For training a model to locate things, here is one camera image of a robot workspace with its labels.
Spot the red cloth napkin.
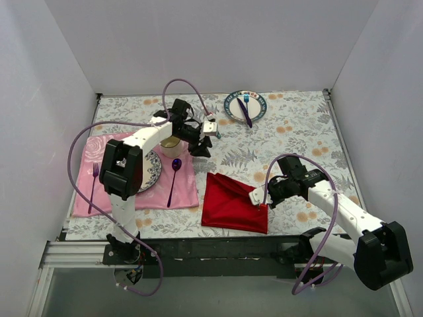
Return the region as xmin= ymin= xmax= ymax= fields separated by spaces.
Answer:
xmin=201 ymin=173 xmax=268 ymax=234

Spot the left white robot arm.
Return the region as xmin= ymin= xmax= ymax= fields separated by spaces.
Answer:
xmin=99 ymin=99 xmax=217 ymax=264

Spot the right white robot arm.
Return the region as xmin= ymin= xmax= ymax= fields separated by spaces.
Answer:
xmin=259 ymin=154 xmax=414 ymax=291

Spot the cream enamel mug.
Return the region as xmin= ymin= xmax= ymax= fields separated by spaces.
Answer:
xmin=160 ymin=137 xmax=184 ymax=159

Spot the purple spoon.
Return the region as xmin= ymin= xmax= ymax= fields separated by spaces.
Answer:
xmin=167 ymin=158 xmax=182 ymax=208

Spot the pink floral placemat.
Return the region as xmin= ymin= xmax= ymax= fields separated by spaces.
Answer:
xmin=77 ymin=132 xmax=199 ymax=213

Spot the blue floral plate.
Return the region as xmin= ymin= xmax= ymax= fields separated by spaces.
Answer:
xmin=138 ymin=151 xmax=162 ymax=194

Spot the purple knife on plate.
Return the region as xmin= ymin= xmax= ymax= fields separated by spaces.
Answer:
xmin=237 ymin=97 xmax=252 ymax=128

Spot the blue fork on plate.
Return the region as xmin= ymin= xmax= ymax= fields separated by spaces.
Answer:
xmin=243 ymin=94 xmax=249 ymax=112

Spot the white plate blue rim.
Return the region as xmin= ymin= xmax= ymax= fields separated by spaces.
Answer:
xmin=223 ymin=90 xmax=268 ymax=127

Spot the purple fork on placemat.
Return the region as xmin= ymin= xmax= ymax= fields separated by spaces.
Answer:
xmin=88 ymin=162 xmax=100 ymax=215

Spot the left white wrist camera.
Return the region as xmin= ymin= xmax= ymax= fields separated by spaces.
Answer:
xmin=202 ymin=120 xmax=218 ymax=137

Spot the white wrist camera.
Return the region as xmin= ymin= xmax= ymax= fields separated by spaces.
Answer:
xmin=249 ymin=185 xmax=272 ymax=206
xmin=202 ymin=120 xmax=218 ymax=137

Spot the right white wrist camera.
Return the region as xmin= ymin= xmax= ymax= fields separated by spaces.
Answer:
xmin=249 ymin=185 xmax=272 ymax=206

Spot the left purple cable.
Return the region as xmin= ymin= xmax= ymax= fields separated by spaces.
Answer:
xmin=67 ymin=78 xmax=215 ymax=297

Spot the purple cable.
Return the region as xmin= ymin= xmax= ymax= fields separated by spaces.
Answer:
xmin=262 ymin=153 xmax=344 ymax=295
xmin=67 ymin=78 xmax=215 ymax=297

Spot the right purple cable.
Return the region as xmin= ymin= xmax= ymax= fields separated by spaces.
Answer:
xmin=262 ymin=153 xmax=344 ymax=295

